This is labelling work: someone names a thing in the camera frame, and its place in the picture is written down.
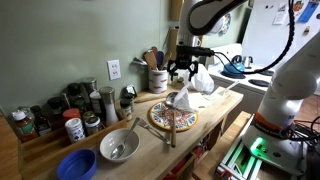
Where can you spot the dark steel canister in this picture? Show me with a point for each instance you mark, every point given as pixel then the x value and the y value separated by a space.
pixel 89 85

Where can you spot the white refrigerator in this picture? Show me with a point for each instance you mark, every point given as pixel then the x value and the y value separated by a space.
pixel 263 33

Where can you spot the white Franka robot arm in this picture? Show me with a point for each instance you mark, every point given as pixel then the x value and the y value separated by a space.
pixel 293 83

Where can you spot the wooden spice tray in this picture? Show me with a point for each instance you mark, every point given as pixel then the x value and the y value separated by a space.
pixel 50 146

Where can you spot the folded white napkin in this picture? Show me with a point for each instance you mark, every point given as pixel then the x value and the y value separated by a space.
pixel 205 101

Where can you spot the steel fork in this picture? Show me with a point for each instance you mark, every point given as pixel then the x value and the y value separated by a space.
pixel 153 130

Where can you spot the gold-lid jar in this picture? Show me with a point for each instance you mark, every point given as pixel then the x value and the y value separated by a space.
pixel 88 115

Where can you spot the red-lid jar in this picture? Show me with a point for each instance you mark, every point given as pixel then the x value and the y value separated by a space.
pixel 71 114

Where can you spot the tall black-lid jar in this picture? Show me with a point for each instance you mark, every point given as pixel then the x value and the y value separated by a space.
pixel 74 91

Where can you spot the glass jar metal lid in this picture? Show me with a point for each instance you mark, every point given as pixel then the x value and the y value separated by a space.
pixel 93 126

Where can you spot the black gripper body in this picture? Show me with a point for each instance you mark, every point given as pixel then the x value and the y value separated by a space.
pixel 185 62

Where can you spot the decorative round wall plate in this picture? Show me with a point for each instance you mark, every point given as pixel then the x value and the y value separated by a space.
pixel 226 25

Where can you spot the white ceramic bowl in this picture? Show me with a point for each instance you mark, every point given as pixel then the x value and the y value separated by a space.
pixel 133 146

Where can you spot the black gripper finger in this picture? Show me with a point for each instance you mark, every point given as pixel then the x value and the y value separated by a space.
pixel 172 68
pixel 194 70

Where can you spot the blue plastic bowl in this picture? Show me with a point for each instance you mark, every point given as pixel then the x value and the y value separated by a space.
pixel 76 165

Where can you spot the long wooden spoon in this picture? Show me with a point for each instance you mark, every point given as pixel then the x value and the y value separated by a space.
pixel 150 98

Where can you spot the white printed spice shaker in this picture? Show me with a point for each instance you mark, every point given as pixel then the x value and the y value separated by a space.
pixel 75 130

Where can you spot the white wall outlet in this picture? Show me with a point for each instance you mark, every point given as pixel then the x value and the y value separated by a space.
pixel 114 70

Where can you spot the orange hot sauce bottle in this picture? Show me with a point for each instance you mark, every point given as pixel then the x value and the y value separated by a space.
pixel 24 128

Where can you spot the small dark-lid glass jar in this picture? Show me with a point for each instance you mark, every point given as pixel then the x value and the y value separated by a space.
pixel 175 82

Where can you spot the white red-patterned utensil crock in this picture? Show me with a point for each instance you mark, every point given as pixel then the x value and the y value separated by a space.
pixel 158 81

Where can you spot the green-lid jar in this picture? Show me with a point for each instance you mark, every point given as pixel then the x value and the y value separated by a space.
pixel 79 104

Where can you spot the metal kitchen utensil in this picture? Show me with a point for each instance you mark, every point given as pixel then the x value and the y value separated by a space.
pixel 140 62

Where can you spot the small black device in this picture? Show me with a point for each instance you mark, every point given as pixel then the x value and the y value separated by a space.
pixel 130 90

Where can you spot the brown wooden spoon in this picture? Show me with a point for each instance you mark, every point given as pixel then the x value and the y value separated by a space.
pixel 154 50

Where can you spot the white stove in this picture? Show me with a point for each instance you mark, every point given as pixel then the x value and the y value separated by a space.
pixel 233 85

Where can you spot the dark blue spatula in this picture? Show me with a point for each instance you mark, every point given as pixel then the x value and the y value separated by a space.
pixel 160 58

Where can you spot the light wooden spatula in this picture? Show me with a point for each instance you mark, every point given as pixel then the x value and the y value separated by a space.
pixel 150 60

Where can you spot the small black-lid spice jar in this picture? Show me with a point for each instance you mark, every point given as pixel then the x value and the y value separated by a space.
pixel 126 111
pixel 130 97

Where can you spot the blue kettle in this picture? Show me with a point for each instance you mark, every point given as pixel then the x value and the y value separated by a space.
pixel 233 70

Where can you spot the blue paper sheet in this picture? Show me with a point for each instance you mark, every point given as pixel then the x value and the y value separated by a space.
pixel 308 11

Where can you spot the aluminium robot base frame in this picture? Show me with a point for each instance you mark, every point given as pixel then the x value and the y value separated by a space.
pixel 240 163

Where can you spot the large wooden spice rack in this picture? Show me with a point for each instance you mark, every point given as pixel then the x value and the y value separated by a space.
pixel 175 10

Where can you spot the colourful patterned orange plate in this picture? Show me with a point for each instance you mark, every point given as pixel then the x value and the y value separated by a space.
pixel 160 116

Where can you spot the dark-lid brown jar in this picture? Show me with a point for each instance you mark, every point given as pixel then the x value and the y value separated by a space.
pixel 56 110

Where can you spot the small wooden spice rack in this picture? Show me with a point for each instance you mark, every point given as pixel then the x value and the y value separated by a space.
pixel 172 40

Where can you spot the low wooden bench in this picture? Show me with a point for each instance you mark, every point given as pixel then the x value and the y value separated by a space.
pixel 216 150

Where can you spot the small dark object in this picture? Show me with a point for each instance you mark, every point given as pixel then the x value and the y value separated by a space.
pixel 182 80

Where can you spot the dark sauce bottle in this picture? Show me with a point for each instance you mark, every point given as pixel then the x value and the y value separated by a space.
pixel 41 121

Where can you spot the steel spoon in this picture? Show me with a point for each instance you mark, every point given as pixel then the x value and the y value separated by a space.
pixel 118 150

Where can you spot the steel kettle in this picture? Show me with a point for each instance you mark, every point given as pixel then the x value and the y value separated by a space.
pixel 247 62

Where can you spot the white paper note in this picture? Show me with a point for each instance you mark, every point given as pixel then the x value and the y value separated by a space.
pixel 279 15

